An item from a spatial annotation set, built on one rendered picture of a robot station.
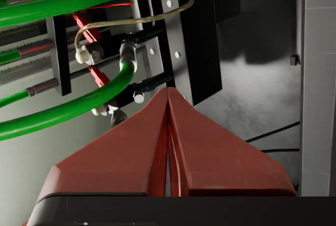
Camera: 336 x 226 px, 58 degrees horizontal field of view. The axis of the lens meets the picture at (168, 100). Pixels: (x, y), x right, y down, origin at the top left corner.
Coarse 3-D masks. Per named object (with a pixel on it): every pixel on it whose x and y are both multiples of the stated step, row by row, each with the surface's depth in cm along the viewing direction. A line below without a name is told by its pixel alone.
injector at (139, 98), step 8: (168, 72) 52; (144, 80) 49; (152, 80) 49; (160, 80) 50; (168, 80) 52; (128, 88) 46; (136, 88) 47; (144, 88) 48; (152, 88) 50; (120, 96) 45; (128, 96) 46; (136, 96) 45; (104, 104) 44; (112, 104) 44; (120, 104) 45
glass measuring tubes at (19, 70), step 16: (96, 16) 67; (0, 32) 58; (16, 32) 58; (32, 32) 60; (0, 48) 58; (0, 64) 57; (16, 64) 61; (32, 64) 62; (48, 64) 63; (0, 80) 57; (16, 80) 61
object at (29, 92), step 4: (28, 88) 56; (32, 88) 57; (20, 92) 55; (24, 92) 56; (28, 92) 56; (32, 92) 56; (8, 96) 54; (12, 96) 54; (16, 96) 55; (20, 96) 55; (24, 96) 56; (28, 96) 57; (0, 100) 53; (4, 100) 54; (8, 100) 54; (12, 100) 54; (16, 100) 55; (0, 104) 53; (4, 104) 54
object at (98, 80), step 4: (92, 68) 48; (96, 68) 48; (92, 72) 48; (96, 72) 48; (100, 72) 48; (96, 76) 47; (100, 76) 47; (104, 76) 47; (96, 80) 48; (100, 80) 47; (104, 80) 47; (108, 80) 47; (100, 84) 47
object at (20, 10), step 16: (0, 0) 43; (16, 0) 44; (32, 0) 22; (48, 0) 22; (64, 0) 23; (80, 0) 23; (96, 0) 25; (0, 16) 21; (16, 16) 21; (32, 16) 22; (48, 16) 22
